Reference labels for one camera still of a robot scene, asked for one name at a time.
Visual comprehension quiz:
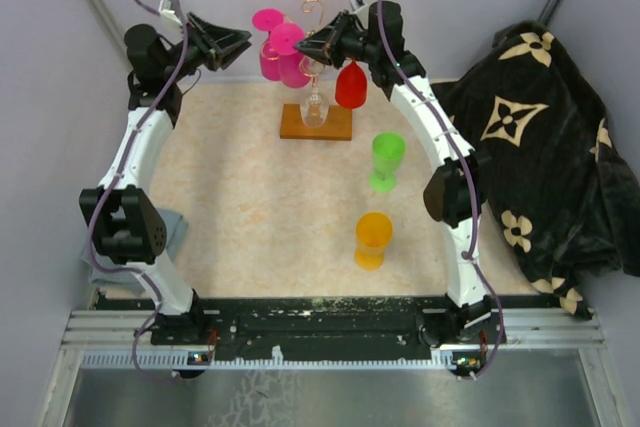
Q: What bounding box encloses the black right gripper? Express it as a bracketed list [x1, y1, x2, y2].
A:
[291, 12, 377, 72]

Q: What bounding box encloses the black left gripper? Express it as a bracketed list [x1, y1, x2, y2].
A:
[160, 11, 249, 83]

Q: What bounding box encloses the red plastic wine glass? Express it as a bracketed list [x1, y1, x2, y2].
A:
[335, 60, 368, 110]

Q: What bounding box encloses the magenta plastic wine glass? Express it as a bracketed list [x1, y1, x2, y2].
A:
[252, 8, 284, 82]

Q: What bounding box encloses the clear wine glass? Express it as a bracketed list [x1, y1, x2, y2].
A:
[300, 85, 329, 128]

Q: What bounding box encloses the gold wire wine glass rack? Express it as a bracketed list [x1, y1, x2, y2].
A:
[252, 8, 352, 141]

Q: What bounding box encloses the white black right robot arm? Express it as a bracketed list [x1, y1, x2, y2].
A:
[295, 0, 491, 343]

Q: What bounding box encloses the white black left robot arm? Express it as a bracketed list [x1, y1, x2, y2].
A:
[79, 13, 251, 344]

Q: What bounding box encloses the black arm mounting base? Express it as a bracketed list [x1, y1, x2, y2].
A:
[94, 294, 506, 381]

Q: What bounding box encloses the green plastic wine glass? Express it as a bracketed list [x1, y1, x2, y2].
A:
[369, 132, 406, 193]

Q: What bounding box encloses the orange plastic wine glass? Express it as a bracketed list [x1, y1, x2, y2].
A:
[354, 212, 393, 271]

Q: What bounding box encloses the grey blue cloth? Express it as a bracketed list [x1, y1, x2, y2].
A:
[80, 209, 188, 295]

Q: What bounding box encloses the black floral blanket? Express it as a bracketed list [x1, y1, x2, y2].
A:
[433, 21, 639, 320]

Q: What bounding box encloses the aluminium frame rail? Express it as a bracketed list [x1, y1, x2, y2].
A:
[37, 297, 620, 426]

